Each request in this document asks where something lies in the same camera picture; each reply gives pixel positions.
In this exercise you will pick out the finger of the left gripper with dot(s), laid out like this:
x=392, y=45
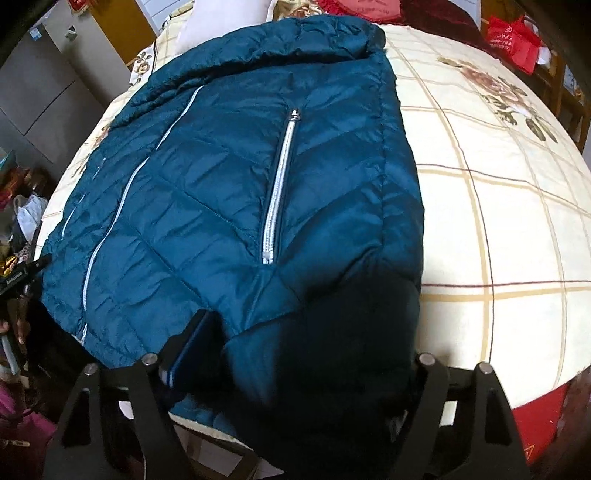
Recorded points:
x=23, y=275

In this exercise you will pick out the floral cream bedspread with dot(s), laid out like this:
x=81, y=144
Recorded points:
x=506, y=243

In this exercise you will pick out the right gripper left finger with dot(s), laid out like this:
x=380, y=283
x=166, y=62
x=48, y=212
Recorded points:
x=116, y=423

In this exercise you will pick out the red plastic shopping bag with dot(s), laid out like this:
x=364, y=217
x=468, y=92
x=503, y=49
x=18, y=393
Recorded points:
x=515, y=42

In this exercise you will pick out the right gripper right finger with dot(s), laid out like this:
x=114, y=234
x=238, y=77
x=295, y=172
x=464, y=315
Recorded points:
x=459, y=426

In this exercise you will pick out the dark red velvet cushion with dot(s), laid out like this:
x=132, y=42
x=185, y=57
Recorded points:
x=443, y=18

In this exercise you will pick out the grey refrigerator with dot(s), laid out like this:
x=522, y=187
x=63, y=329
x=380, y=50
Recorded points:
x=47, y=112

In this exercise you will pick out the teal quilted down jacket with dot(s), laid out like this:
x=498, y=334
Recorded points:
x=266, y=176

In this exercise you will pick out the person's left hand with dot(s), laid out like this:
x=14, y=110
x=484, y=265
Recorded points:
x=16, y=332

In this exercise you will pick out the red heart-shaped pillow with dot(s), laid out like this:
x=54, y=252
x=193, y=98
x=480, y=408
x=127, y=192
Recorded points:
x=376, y=11

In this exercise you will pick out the wooden chair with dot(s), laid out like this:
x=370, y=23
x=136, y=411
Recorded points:
x=564, y=97

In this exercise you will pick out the white square pillow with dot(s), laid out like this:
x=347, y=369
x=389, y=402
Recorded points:
x=213, y=19

